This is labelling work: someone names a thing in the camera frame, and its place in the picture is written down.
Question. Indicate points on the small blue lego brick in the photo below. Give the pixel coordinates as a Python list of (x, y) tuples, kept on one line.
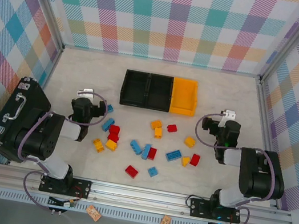
[(109, 108), (152, 171)]

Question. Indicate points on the long blue lego brick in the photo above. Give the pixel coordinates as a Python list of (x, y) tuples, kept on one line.
[(146, 151), (136, 146), (108, 124)]

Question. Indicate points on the red lego brick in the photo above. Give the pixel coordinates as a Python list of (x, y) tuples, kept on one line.
[(195, 159), (131, 171), (172, 128), (113, 137), (114, 129), (152, 153)]

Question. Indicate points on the yellow sloped lego brick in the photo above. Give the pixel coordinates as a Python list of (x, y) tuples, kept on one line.
[(185, 161)]

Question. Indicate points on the blue lego plate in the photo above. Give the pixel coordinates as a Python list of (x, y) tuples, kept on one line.
[(173, 155)]

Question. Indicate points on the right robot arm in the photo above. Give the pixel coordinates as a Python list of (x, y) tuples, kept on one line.
[(259, 178)]

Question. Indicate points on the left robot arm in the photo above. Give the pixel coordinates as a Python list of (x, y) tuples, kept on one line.
[(34, 138)]

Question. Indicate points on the black carrying case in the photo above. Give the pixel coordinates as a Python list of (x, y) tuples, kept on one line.
[(35, 100)]

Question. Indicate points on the yellow storage bin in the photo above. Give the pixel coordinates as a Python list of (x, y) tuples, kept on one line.
[(184, 96)]

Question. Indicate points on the black storage bin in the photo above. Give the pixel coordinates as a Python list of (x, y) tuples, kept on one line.
[(159, 93), (134, 89)]

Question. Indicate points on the orange paper tag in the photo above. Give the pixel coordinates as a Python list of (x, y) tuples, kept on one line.
[(94, 214), (164, 223)]

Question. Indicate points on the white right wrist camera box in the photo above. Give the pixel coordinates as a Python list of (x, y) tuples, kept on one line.
[(229, 115)]

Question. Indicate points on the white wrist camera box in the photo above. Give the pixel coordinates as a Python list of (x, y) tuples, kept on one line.
[(229, 115), (86, 92)]

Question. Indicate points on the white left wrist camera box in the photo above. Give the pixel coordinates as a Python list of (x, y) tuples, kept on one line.
[(86, 92)]

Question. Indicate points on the aluminium side rail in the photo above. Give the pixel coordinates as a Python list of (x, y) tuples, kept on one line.
[(264, 115), (53, 66)]

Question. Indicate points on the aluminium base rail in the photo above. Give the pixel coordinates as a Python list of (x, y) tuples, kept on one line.
[(137, 197)]

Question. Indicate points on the aluminium frame post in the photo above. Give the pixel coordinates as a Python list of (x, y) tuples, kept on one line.
[(291, 41), (49, 1)]

